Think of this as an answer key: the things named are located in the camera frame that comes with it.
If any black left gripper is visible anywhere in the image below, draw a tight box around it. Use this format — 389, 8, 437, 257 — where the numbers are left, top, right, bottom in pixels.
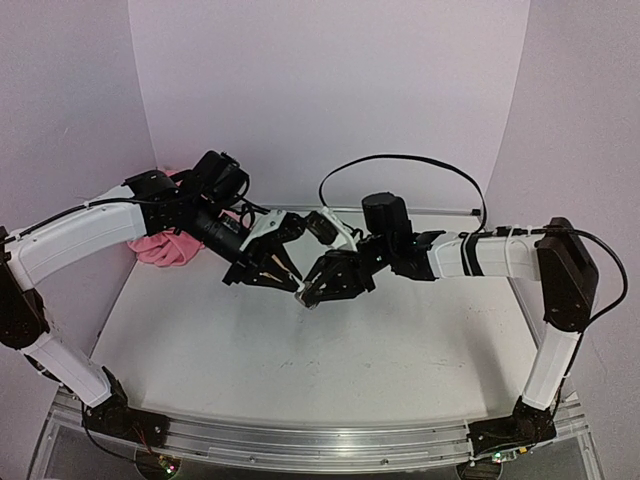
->
190, 197, 307, 291

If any nail polish bottle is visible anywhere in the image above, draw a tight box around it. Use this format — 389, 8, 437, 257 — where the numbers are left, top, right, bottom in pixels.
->
294, 281, 319, 310

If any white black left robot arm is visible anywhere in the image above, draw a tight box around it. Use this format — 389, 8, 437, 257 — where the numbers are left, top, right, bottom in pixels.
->
1, 167, 304, 437

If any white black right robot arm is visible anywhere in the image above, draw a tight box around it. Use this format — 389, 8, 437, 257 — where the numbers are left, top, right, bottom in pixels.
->
296, 192, 599, 411

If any pink sleeve cloth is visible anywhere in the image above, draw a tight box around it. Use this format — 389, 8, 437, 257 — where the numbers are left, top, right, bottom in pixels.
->
128, 168, 206, 269

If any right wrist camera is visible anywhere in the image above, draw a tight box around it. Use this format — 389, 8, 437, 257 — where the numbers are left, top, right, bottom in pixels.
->
193, 151, 250, 202

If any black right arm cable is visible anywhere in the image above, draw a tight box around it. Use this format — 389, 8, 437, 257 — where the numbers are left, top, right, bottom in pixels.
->
317, 153, 489, 234

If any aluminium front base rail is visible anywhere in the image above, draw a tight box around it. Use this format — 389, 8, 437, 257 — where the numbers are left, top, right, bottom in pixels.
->
50, 390, 593, 473

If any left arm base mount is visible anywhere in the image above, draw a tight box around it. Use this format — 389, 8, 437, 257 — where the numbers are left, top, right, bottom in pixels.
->
82, 379, 169, 448

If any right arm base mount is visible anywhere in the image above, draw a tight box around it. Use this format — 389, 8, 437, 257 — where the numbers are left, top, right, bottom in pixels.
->
467, 397, 557, 458

